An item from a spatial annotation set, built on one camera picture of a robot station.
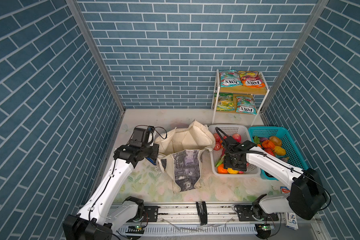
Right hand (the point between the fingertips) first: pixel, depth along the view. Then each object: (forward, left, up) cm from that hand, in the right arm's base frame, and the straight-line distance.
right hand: (228, 165), depth 83 cm
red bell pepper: (+12, -26, 0) cm, 29 cm away
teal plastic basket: (+7, -40, -1) cm, 40 cm away
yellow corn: (+14, -34, -4) cm, 37 cm away
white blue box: (-23, -28, -6) cm, 37 cm away
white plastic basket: (+24, -12, +2) cm, 27 cm away
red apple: (+21, -8, -2) cm, 23 cm away
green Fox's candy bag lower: (+39, -13, +12) cm, 42 cm away
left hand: (+1, +40, +12) cm, 42 cm away
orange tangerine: (-2, +5, -1) cm, 5 cm away
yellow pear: (-4, -1, +1) cm, 4 cm away
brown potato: (+20, -34, -2) cm, 39 cm away
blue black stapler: (+2, +46, -5) cm, 47 cm away
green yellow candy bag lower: (+40, +1, +12) cm, 42 cm away
